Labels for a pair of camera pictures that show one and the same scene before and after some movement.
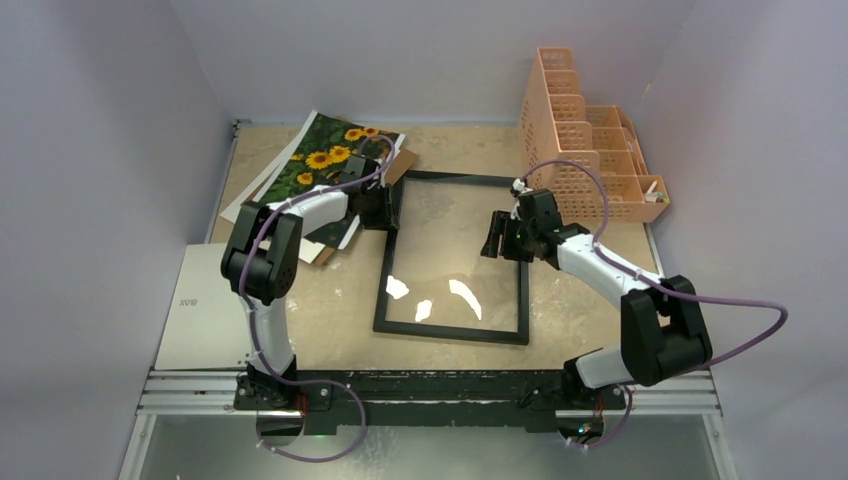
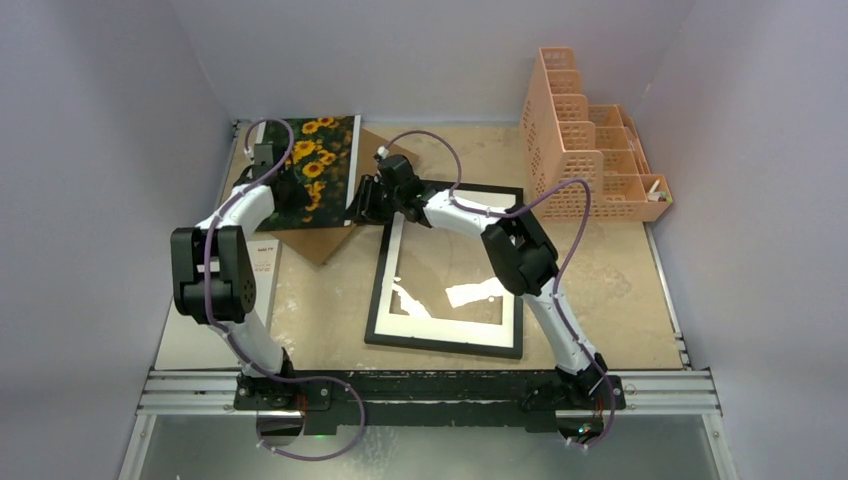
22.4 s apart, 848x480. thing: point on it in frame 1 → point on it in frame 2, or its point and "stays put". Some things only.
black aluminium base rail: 417,402 stays put
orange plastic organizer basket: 555,125 stays put
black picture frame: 519,337 → 379,283
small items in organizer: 655,197 stays put
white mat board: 309,248 → 443,330
